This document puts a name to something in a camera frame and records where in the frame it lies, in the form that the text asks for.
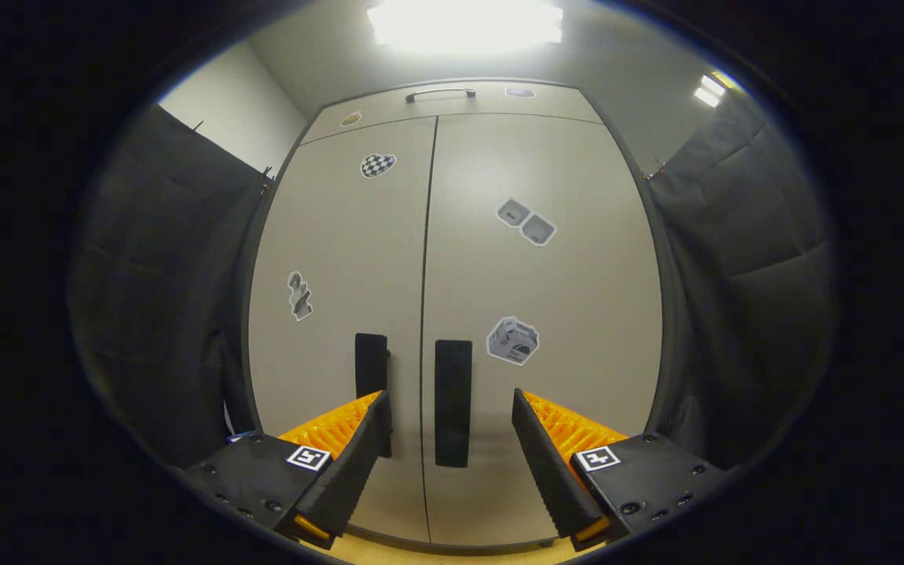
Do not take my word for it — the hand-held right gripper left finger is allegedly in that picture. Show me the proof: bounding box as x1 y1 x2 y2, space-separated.
177 390 394 550

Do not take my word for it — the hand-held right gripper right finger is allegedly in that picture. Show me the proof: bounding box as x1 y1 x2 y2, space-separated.
512 388 735 554

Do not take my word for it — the grey double-door shoe cabinet body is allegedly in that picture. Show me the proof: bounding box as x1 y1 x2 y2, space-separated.
242 78 674 556

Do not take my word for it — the grey shoe cabinet door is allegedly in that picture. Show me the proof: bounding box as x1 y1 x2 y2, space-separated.
248 118 437 542
421 114 663 548

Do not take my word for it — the black backdrop cloth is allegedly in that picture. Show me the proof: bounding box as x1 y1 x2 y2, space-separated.
67 86 837 472

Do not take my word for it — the small ceiling light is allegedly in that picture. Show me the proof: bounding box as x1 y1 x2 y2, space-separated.
694 71 735 108

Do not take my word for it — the large ceiling light panel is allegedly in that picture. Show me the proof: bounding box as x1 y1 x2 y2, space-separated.
366 0 564 54

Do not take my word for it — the grey cabinet drawer with handle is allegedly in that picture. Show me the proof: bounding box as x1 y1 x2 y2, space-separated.
301 81 602 144

